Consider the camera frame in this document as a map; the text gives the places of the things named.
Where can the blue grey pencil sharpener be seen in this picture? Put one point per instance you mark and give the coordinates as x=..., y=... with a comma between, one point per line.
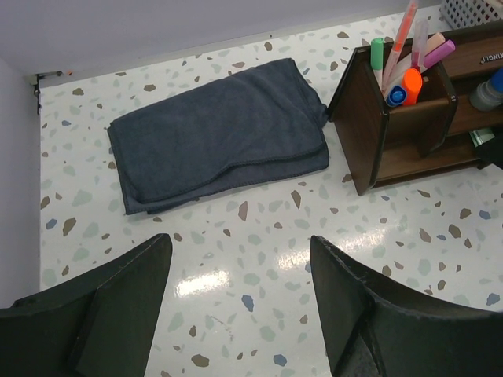
x=488, y=95

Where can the folded dark blue cloth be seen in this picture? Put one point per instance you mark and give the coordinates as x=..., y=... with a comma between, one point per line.
x=259, y=125

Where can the blue capped white marker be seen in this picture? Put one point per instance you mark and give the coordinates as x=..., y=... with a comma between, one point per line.
x=396, y=96

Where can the brown wooden desk organizer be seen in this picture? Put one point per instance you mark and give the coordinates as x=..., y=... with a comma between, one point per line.
x=385, y=146

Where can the green capped white marker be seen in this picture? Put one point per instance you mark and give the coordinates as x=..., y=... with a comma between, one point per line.
x=377, y=60

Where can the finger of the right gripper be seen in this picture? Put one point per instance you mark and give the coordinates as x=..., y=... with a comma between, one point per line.
x=491, y=151

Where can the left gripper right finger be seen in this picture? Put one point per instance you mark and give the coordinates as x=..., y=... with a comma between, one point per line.
x=375, y=326

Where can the black orange highlighter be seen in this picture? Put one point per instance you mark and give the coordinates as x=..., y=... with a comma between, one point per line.
x=412, y=83

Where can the orange gel pen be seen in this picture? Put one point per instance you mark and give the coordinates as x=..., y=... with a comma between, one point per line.
x=400, y=39

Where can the pink capped white marker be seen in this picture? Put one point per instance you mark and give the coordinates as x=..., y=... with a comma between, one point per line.
x=437, y=55

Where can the white laundry basket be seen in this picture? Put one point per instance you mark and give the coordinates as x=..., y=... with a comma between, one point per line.
x=468, y=13

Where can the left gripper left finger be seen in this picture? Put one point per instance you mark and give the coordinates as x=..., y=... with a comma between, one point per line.
x=100, y=323

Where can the dark red gel pen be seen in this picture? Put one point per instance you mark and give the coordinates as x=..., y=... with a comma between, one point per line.
x=419, y=45

